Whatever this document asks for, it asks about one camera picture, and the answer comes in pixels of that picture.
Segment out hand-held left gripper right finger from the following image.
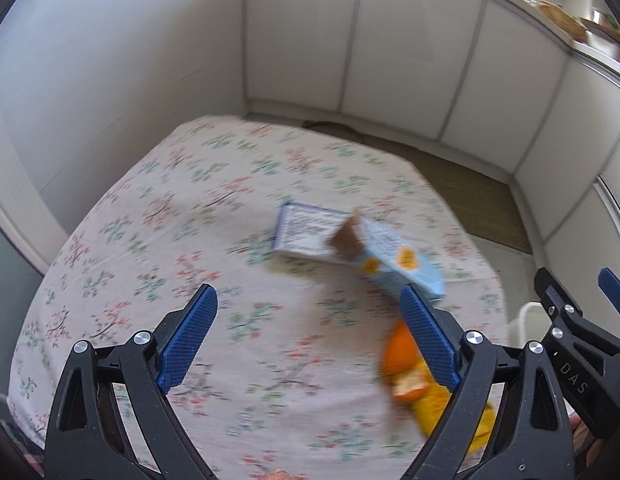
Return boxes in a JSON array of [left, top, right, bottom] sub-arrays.
[[399, 284, 576, 480]]

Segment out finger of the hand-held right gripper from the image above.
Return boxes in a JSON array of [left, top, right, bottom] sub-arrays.
[[597, 267, 620, 321], [534, 266, 620, 441]]

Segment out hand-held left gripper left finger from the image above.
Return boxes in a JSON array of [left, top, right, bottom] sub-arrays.
[[45, 283, 219, 480]]

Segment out yellow snack bag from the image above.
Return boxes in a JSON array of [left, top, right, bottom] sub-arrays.
[[412, 360, 496, 456]]

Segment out light blue biscuit carton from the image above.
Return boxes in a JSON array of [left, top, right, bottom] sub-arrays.
[[330, 210, 447, 303]]

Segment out blue and white carton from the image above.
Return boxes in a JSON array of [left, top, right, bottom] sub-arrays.
[[272, 201, 353, 263]]

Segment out floral tablecloth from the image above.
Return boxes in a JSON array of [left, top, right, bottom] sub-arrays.
[[7, 114, 506, 480]]

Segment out white kitchen cabinet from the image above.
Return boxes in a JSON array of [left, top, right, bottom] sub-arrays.
[[510, 50, 620, 271], [242, 0, 573, 177]]

